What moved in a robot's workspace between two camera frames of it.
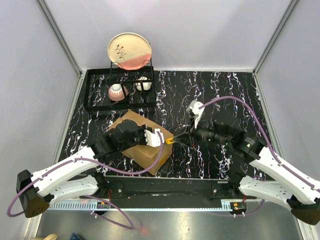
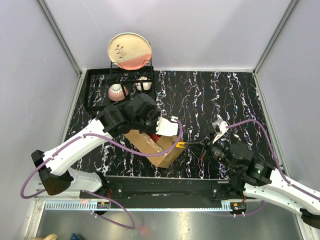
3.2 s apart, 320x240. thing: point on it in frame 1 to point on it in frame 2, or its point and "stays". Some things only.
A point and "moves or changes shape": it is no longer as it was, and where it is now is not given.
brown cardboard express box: [144, 156] moves or changes shape
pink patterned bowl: [115, 92] stays
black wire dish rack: [116, 87] stays
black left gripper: [145, 141] to [156, 116]
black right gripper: [189, 137] to [197, 147]
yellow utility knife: [167, 141] to [177, 144]
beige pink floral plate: [129, 51] stays
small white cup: [146, 85] stays
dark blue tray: [74, 236] stays
